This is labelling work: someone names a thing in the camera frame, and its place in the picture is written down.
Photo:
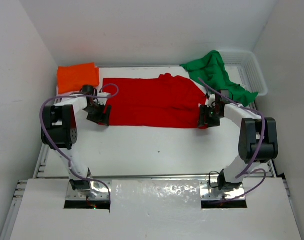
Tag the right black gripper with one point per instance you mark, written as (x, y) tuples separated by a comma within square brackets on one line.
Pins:
[(206, 117)]

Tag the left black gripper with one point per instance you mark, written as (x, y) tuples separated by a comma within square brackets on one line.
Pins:
[(99, 114)]

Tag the red t shirt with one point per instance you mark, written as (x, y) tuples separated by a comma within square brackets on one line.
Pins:
[(164, 102)]

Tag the pink t shirt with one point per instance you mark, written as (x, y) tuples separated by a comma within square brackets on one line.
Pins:
[(62, 91)]

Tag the orange t shirt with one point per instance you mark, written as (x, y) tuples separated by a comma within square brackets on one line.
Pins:
[(72, 78)]

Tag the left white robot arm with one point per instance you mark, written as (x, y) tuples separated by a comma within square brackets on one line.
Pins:
[(59, 132)]

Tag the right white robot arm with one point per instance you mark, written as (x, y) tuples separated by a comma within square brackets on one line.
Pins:
[(257, 142)]

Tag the green t shirt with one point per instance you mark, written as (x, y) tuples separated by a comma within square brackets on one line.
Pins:
[(211, 70)]

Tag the white plastic basket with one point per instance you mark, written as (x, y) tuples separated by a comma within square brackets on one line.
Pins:
[(244, 69)]

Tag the white front cover panel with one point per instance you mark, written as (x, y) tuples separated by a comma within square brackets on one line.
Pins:
[(153, 210)]

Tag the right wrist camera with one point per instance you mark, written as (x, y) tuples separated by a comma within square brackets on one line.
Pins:
[(211, 99)]

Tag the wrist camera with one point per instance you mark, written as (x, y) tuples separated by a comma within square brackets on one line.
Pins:
[(211, 99), (103, 95)]

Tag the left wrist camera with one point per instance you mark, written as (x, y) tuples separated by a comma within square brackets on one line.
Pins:
[(103, 95)]

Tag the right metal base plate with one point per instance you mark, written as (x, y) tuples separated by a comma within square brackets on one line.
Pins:
[(210, 192)]

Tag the metal base plate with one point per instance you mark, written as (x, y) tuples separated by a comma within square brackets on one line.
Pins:
[(210, 192), (96, 192)]

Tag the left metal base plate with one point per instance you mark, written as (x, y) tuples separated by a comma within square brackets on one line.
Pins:
[(96, 192)]

